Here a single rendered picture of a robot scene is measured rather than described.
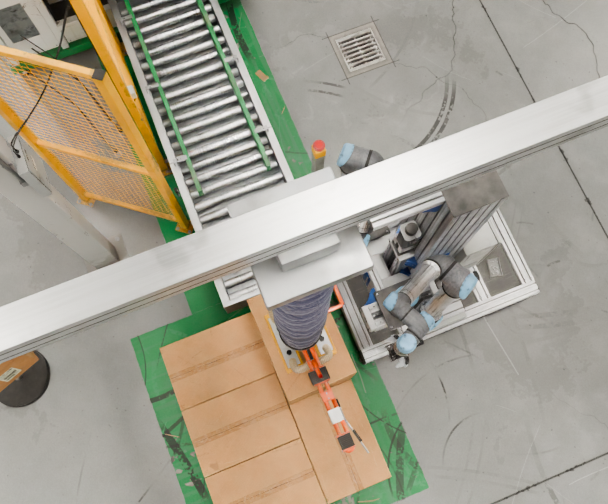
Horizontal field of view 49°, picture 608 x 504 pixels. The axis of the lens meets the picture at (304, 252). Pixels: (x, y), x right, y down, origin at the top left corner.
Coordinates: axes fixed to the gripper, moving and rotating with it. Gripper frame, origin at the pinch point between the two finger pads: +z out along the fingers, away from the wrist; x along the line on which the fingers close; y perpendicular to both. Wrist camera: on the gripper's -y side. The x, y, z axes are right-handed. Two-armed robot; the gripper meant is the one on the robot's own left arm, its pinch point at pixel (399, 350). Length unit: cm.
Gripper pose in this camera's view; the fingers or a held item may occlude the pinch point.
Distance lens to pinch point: 306.8
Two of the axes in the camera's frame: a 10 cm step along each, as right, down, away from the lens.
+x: 3.7, 9.0, -2.4
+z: -0.1, 2.6, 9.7
